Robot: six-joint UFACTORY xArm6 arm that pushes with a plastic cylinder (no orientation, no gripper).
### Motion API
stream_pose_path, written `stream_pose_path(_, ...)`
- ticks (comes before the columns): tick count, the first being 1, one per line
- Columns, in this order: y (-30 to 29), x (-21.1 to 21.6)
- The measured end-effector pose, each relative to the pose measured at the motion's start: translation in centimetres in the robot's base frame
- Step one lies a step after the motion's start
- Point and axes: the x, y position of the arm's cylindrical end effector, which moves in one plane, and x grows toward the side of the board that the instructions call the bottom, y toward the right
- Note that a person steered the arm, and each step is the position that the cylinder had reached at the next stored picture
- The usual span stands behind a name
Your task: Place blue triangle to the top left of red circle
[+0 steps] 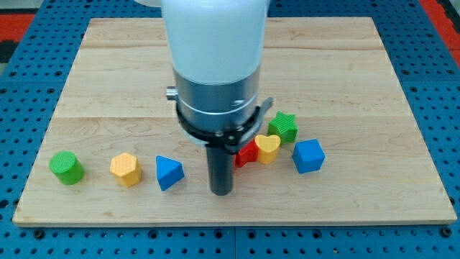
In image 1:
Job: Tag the blue triangle block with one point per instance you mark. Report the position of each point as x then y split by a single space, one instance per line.
169 172

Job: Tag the blue cube block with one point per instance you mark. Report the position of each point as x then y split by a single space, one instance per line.
308 156

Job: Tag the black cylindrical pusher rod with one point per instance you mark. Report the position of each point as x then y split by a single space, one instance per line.
220 170

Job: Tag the silver tool flange with clamp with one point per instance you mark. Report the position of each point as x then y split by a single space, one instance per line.
223 115

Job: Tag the green star block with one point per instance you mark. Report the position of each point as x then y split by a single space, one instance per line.
284 126

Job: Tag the red block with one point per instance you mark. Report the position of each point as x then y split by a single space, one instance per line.
248 154

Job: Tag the yellow heart block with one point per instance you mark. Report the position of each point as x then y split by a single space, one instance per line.
268 148

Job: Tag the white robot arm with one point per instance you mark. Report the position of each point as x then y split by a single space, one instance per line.
216 48

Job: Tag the yellow hexagon block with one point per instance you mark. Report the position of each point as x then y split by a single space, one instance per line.
126 169

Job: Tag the green cylinder block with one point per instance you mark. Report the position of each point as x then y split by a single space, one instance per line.
66 167

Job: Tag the wooden board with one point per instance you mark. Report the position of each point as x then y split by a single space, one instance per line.
332 73

